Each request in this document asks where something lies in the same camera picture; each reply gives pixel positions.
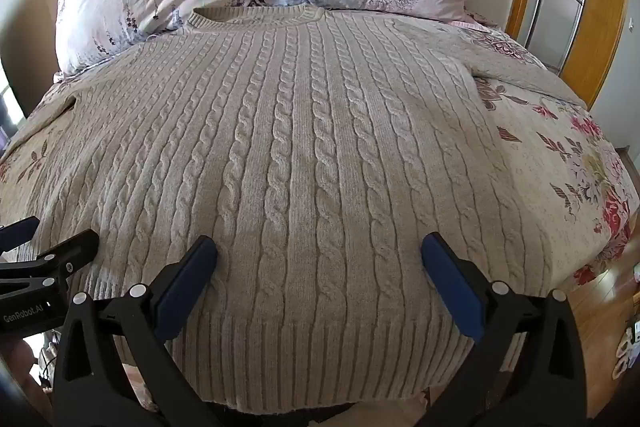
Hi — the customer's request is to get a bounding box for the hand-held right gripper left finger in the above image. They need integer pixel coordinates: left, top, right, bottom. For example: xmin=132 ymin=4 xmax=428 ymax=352
xmin=50 ymin=235 xmax=236 ymax=427

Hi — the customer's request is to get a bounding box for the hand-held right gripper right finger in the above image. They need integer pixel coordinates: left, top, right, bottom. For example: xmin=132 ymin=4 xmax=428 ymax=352
xmin=421 ymin=232 xmax=588 ymax=427

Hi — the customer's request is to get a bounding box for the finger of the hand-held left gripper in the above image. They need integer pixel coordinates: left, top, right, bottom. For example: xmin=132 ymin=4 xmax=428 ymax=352
xmin=0 ymin=229 xmax=101 ymax=297
xmin=0 ymin=216 xmax=42 ymax=254

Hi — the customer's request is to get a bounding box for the beige cable-knit sweater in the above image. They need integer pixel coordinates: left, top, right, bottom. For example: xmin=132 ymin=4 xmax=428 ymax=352
xmin=0 ymin=4 xmax=593 ymax=415

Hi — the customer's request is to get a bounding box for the floral bed sheet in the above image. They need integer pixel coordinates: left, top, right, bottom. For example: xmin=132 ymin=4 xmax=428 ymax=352
xmin=0 ymin=18 xmax=640 ymax=289

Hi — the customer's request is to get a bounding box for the white patterned object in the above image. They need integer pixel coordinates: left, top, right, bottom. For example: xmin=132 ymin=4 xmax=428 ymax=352
xmin=612 ymin=322 xmax=640 ymax=380

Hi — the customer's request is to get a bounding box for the wooden framed sliding door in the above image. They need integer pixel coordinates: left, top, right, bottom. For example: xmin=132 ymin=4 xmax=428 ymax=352
xmin=506 ymin=0 xmax=632 ymax=108

